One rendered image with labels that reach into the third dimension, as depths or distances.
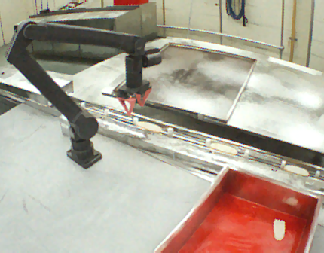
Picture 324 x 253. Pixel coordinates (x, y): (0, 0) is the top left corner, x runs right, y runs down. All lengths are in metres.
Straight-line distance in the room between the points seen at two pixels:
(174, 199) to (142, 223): 0.13
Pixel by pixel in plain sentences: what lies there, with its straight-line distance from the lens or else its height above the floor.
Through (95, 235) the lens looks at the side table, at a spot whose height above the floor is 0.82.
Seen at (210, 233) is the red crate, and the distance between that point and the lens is 0.72.
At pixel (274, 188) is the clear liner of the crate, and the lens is 0.75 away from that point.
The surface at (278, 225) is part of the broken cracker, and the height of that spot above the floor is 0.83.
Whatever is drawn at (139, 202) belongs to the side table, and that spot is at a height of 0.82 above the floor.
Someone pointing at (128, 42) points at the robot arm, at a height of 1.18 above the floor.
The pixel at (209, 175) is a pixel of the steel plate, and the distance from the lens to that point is 0.88.
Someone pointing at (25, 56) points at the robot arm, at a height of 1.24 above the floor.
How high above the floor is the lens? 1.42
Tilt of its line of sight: 33 degrees down
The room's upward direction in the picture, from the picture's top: 2 degrees counter-clockwise
